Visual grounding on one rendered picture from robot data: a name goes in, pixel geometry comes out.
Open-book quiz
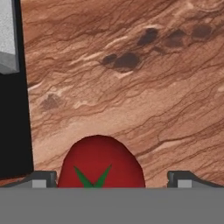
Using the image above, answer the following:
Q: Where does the red tomato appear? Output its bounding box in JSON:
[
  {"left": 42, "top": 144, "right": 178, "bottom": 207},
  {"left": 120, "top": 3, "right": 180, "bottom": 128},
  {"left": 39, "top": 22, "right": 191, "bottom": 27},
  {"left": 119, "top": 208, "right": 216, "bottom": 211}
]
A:
[{"left": 57, "top": 134, "right": 146, "bottom": 189}]

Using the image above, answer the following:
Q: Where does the black stove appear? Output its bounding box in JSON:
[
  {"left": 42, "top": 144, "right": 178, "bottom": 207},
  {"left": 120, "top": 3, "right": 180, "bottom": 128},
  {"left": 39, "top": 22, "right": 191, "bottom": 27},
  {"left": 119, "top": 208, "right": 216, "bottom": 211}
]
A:
[{"left": 0, "top": 0, "right": 35, "bottom": 180}]

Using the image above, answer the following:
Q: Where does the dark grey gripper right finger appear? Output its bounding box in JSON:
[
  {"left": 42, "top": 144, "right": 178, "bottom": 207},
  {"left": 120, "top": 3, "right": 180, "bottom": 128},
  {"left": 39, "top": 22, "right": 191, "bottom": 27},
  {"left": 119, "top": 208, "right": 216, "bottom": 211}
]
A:
[{"left": 166, "top": 171, "right": 223, "bottom": 189}]

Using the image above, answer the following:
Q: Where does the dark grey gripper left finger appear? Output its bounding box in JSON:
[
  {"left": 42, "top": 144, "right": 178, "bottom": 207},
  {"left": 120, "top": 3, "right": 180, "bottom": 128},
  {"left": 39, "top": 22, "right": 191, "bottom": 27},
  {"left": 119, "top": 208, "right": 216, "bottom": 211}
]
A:
[{"left": 2, "top": 171, "right": 58, "bottom": 189}]

